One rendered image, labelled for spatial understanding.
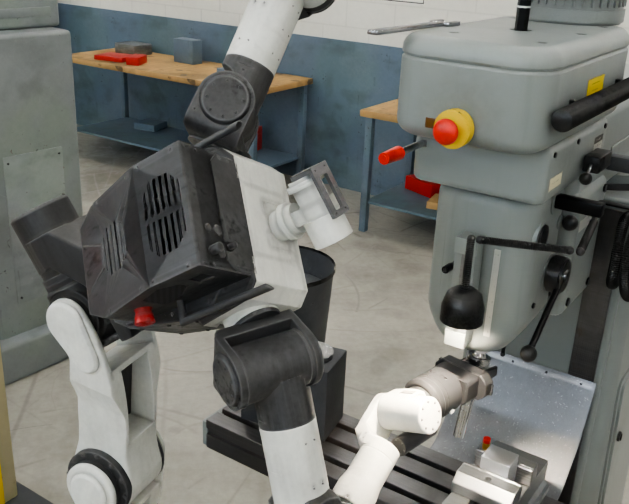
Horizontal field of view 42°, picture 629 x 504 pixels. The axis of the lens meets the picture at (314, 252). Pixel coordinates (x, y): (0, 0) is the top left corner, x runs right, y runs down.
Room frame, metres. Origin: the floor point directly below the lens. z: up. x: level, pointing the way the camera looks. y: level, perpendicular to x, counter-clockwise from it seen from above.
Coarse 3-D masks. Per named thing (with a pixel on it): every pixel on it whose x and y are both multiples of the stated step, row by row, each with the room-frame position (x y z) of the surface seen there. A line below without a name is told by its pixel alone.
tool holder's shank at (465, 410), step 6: (468, 402) 1.40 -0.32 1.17; (462, 408) 1.40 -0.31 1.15; (468, 408) 1.40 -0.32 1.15; (462, 414) 1.40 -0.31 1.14; (468, 414) 1.40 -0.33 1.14; (456, 420) 1.41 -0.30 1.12; (462, 420) 1.40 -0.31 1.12; (468, 420) 1.40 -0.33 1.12; (456, 426) 1.40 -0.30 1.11; (462, 426) 1.40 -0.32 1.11; (456, 432) 1.40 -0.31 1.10; (462, 432) 1.39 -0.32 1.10; (462, 438) 1.39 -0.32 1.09
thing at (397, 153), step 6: (414, 144) 1.33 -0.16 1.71; (420, 144) 1.35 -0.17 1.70; (426, 144) 1.36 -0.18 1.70; (390, 150) 1.27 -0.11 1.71; (396, 150) 1.27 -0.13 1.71; (402, 150) 1.28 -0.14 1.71; (408, 150) 1.31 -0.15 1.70; (384, 156) 1.25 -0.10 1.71; (390, 156) 1.25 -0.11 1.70; (396, 156) 1.27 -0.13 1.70; (402, 156) 1.28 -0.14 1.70; (384, 162) 1.25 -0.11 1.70; (390, 162) 1.26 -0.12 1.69
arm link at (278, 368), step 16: (272, 336) 1.10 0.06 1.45; (288, 336) 1.10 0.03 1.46; (240, 352) 1.06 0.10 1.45; (256, 352) 1.06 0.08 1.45; (272, 352) 1.07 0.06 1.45; (288, 352) 1.07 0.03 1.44; (304, 352) 1.08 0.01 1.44; (256, 368) 1.04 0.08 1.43; (272, 368) 1.05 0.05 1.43; (288, 368) 1.06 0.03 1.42; (304, 368) 1.07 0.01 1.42; (256, 384) 1.03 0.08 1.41; (272, 384) 1.04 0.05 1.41; (288, 384) 1.05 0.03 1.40; (304, 384) 1.07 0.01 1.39; (256, 400) 1.04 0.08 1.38; (272, 400) 1.04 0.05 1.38; (288, 400) 1.04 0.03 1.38; (304, 400) 1.06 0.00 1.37; (272, 416) 1.04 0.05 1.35; (288, 416) 1.04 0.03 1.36; (304, 416) 1.05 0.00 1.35
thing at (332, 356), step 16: (336, 352) 1.68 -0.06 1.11; (336, 368) 1.63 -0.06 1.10; (320, 384) 1.59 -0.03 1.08; (336, 384) 1.64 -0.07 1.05; (320, 400) 1.59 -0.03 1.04; (336, 400) 1.64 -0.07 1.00; (256, 416) 1.65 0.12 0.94; (320, 416) 1.59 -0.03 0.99; (336, 416) 1.65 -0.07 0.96; (320, 432) 1.59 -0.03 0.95
